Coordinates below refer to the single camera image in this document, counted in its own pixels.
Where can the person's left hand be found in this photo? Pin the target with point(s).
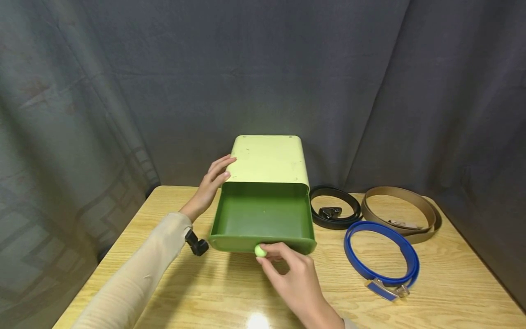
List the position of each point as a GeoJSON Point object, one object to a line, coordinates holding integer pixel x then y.
{"type": "Point", "coordinates": [202, 194]}

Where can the person's right hand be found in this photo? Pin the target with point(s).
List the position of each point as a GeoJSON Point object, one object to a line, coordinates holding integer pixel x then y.
{"type": "Point", "coordinates": [302, 285]}

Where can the person's right index finger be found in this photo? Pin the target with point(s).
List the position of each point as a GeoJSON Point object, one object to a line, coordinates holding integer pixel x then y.
{"type": "Point", "coordinates": [287, 249]}

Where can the person's left fingers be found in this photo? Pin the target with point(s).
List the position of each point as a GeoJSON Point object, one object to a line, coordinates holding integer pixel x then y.
{"type": "Point", "coordinates": [220, 168]}

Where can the person's right thumb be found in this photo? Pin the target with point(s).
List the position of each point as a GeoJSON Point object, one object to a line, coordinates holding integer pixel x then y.
{"type": "Point", "coordinates": [269, 272]}

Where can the dark green drawer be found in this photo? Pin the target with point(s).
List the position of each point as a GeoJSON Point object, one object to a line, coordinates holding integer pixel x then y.
{"type": "Point", "coordinates": [263, 217]}

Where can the light green drawer cabinet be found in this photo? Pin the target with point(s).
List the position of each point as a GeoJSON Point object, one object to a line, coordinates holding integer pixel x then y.
{"type": "Point", "coordinates": [269, 160]}

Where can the person's right forearm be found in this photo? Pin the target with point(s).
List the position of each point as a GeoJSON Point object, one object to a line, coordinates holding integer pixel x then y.
{"type": "Point", "coordinates": [348, 324]}

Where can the person's left forearm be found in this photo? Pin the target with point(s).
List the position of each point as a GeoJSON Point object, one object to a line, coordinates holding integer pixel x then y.
{"type": "Point", "coordinates": [139, 274]}

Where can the black belt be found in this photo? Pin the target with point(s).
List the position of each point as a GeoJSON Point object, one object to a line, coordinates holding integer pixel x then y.
{"type": "Point", "coordinates": [347, 222]}

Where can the black wrist band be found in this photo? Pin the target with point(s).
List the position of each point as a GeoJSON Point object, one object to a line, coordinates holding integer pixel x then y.
{"type": "Point", "coordinates": [197, 245]}

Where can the blue belt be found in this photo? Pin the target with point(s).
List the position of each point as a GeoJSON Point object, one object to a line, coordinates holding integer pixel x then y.
{"type": "Point", "coordinates": [407, 252]}

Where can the brown belt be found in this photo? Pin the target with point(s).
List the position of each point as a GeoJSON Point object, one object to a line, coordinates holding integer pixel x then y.
{"type": "Point", "coordinates": [423, 206]}

